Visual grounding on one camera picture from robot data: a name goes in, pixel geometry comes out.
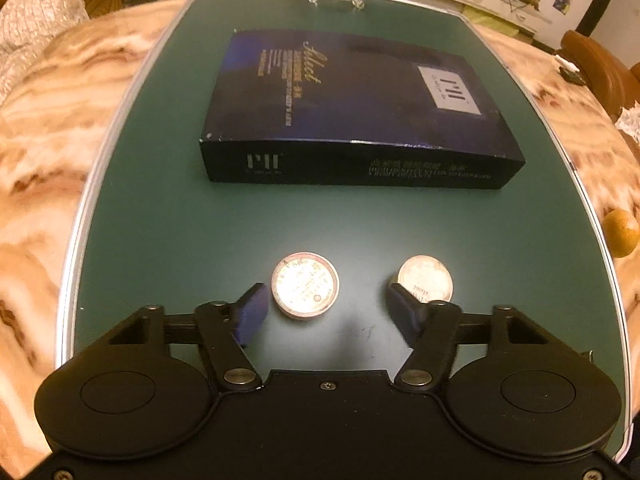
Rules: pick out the dark blue cardboard box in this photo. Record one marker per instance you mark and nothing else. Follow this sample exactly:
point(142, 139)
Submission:
point(350, 100)

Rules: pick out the brown leather armchair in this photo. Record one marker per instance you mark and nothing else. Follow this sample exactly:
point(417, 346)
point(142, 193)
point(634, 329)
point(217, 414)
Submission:
point(595, 57)

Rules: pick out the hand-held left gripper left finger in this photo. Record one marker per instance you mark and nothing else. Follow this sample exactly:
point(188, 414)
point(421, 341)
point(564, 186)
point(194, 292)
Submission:
point(252, 312)

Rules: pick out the white lace cloth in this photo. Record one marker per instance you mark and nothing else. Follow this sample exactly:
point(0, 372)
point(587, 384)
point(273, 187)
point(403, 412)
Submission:
point(630, 122)

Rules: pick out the marble desktop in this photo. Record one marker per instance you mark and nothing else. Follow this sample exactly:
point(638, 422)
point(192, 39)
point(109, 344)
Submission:
point(40, 170)

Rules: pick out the round tin with pink rim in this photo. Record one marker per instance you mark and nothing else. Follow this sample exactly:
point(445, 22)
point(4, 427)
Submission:
point(303, 282)

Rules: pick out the quilted beige blanket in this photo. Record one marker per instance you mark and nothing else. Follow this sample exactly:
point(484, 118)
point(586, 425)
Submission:
point(35, 20)

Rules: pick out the green board with aluminium frame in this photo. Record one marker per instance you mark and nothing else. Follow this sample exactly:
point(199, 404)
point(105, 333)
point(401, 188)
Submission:
point(150, 210)

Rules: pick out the orange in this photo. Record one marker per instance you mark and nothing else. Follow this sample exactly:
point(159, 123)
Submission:
point(621, 233)

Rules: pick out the round silver tin lid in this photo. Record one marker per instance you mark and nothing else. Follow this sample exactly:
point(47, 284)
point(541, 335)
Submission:
point(428, 275)

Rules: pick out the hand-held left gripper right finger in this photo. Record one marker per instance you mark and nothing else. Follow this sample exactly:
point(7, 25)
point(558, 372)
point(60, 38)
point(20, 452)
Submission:
point(402, 317)

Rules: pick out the black remote control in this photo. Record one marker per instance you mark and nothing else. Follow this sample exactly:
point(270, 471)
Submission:
point(573, 76)

